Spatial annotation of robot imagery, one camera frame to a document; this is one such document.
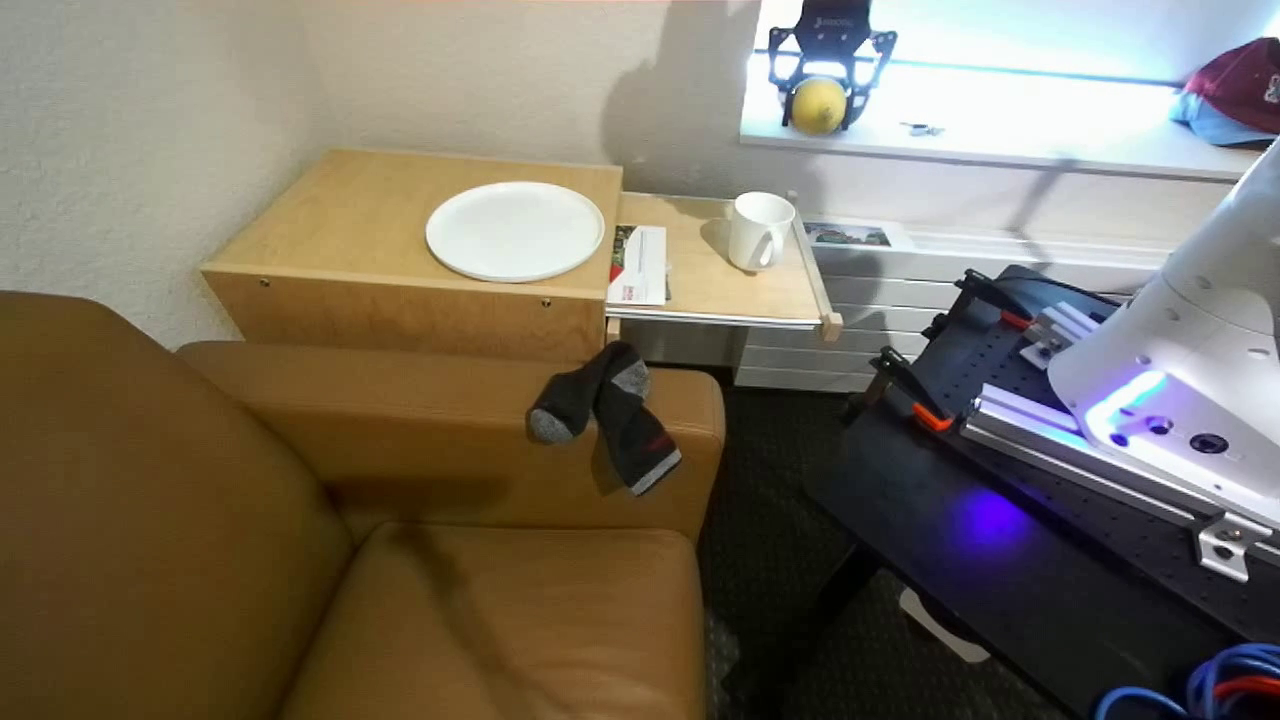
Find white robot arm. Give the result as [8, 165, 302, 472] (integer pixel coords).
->
[767, 0, 1280, 516]

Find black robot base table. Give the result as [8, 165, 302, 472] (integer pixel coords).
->
[774, 269, 1280, 715]

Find yellow lemon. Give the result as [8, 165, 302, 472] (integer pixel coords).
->
[786, 75, 847, 137]

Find white radiator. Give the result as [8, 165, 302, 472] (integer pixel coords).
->
[737, 222, 1164, 393]

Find red and blue cap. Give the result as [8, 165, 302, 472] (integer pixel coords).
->
[1172, 37, 1280, 149]

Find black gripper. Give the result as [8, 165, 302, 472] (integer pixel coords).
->
[767, 0, 897, 128]

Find paper leaflet in drawer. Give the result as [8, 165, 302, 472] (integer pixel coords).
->
[609, 225, 668, 308]

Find wooden top drawer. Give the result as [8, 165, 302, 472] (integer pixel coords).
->
[599, 188, 850, 346]

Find small keys on sill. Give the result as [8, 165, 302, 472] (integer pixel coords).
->
[904, 122, 940, 137]

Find white cup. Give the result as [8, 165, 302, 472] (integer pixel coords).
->
[706, 194, 796, 277]

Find wooden drawer cabinet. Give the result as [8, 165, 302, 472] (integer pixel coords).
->
[202, 149, 625, 360]

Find white round plate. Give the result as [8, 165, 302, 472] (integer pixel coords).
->
[425, 181, 605, 285]

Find brown leather armchair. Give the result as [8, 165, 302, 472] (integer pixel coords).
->
[0, 294, 724, 720]

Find blue cable coil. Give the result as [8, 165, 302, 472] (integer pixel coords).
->
[1091, 642, 1280, 720]

